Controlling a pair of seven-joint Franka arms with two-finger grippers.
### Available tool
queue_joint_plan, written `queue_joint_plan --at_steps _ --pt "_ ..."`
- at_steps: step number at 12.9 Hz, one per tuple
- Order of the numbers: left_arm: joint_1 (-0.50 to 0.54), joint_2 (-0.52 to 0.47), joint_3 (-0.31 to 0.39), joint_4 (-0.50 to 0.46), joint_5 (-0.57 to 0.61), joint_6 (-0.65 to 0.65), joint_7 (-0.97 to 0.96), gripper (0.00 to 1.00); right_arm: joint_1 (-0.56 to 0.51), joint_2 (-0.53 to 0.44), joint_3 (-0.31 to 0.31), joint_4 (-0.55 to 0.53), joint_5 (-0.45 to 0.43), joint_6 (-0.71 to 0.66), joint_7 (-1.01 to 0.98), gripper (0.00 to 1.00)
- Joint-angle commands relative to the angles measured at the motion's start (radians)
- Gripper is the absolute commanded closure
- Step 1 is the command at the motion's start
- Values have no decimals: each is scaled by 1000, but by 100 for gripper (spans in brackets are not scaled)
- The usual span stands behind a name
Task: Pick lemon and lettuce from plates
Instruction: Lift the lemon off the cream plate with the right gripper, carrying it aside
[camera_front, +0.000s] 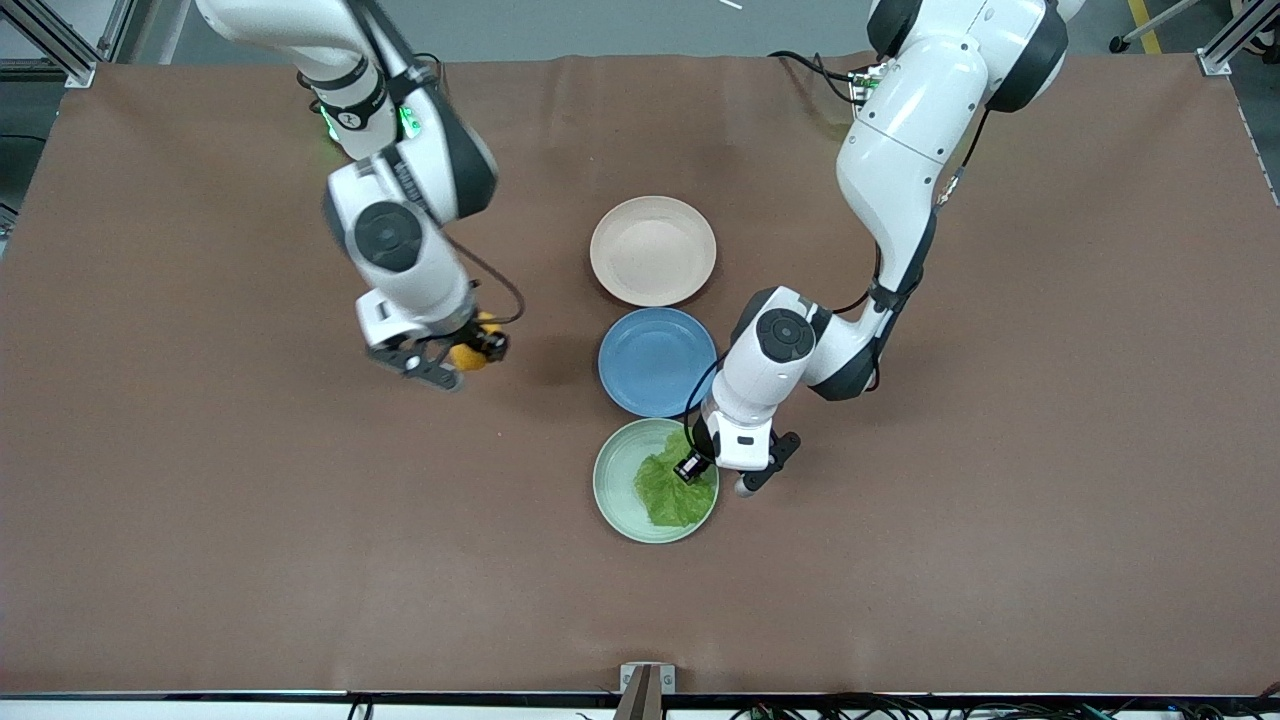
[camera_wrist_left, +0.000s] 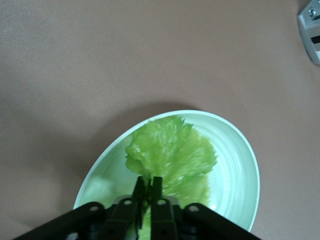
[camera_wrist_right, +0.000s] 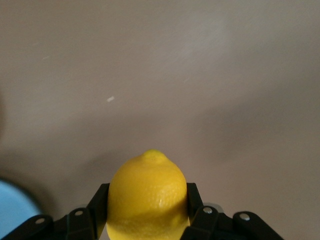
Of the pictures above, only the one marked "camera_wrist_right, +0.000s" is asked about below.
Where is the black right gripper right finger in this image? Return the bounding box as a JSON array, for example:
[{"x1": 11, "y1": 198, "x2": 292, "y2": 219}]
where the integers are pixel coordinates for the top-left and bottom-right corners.
[{"x1": 182, "y1": 183, "x2": 286, "y2": 240}]

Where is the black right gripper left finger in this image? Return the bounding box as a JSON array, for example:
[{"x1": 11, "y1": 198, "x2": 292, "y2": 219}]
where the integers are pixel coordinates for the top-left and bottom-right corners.
[{"x1": 0, "y1": 183, "x2": 111, "y2": 240}]

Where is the brown table cover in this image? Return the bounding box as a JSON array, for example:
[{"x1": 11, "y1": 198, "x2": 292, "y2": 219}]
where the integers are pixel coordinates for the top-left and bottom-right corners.
[{"x1": 0, "y1": 0, "x2": 320, "y2": 240}]

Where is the blue round plate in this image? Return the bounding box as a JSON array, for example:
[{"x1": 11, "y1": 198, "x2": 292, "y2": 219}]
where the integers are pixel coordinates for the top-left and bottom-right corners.
[{"x1": 0, "y1": 176, "x2": 39, "y2": 240}]

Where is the yellow lemon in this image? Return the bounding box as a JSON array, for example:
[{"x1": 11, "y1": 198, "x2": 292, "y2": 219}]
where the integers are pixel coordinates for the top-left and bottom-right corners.
[{"x1": 105, "y1": 149, "x2": 190, "y2": 240}]

